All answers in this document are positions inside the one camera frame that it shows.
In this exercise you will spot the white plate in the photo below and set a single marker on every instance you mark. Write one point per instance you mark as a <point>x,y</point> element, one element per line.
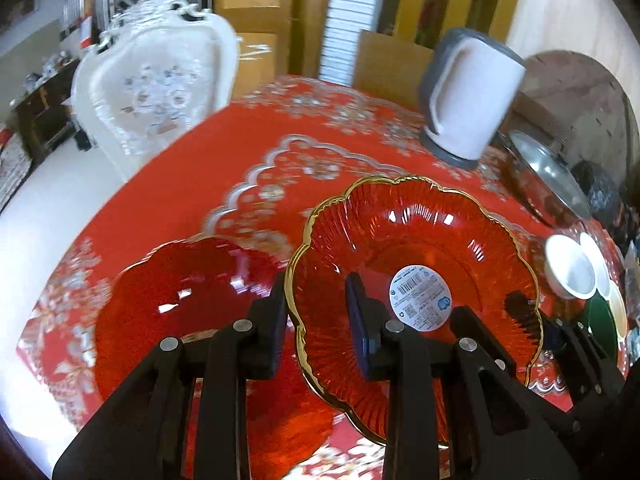
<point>597,255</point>
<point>570,267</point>

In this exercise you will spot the white ornate chair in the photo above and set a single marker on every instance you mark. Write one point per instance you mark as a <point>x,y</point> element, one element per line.
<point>150,85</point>

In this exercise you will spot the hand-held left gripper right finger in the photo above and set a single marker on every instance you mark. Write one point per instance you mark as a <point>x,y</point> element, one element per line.
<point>358,325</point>

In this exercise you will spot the cardboard box with white scratches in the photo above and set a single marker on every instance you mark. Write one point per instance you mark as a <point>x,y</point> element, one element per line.
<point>257,62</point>

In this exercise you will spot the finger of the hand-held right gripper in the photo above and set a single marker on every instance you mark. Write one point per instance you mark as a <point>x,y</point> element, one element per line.
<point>522,307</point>
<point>550,390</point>

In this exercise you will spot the cabinet top ornaments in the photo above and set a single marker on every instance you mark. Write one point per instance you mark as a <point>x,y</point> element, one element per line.
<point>52,65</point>

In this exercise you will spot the cream plate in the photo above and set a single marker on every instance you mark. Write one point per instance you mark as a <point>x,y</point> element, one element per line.
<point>619,310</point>

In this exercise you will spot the dark plastic bag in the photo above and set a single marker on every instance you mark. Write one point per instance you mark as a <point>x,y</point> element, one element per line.
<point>600,190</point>

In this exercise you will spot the plain cardboard sheet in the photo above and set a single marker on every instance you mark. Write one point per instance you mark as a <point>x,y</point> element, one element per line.
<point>390,67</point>

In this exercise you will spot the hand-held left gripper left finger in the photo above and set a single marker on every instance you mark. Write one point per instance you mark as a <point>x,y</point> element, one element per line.
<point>278,325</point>

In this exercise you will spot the red floral tablecloth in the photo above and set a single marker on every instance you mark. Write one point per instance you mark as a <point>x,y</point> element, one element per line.
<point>200,170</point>

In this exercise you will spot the small red glass plate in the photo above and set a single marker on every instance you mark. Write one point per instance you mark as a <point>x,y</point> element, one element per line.
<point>200,280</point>

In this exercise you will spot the dark wooden cabinet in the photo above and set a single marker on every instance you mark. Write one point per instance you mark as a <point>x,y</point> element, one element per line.
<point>47,115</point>

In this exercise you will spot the floral covered sofa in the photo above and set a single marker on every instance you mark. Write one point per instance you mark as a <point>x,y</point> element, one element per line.
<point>12,170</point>

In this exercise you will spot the white slatted shutter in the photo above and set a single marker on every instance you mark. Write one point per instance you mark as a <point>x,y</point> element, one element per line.
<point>347,20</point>

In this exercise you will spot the white grey electric kettle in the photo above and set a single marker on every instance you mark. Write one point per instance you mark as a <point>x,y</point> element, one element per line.
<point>475,100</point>

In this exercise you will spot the large red glass plate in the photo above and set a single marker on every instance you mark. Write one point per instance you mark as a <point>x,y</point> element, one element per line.
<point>425,240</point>

